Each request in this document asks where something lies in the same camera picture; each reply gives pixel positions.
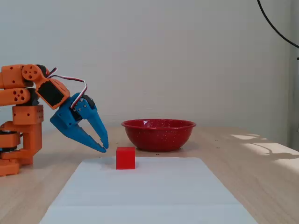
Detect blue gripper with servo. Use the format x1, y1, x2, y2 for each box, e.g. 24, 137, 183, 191
50, 92, 110, 154

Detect red cube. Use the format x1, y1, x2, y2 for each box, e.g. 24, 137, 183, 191
116, 147, 136, 170

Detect red speckled enamel bowl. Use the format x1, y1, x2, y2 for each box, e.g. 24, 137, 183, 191
121, 119, 197, 153

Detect white paper sheet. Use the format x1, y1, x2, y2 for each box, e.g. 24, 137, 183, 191
38, 156, 259, 224

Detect white red black servo wire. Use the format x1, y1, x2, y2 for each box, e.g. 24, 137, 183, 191
45, 67, 88, 109

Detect black hanging cable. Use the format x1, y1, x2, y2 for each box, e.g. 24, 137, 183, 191
256, 0, 299, 49

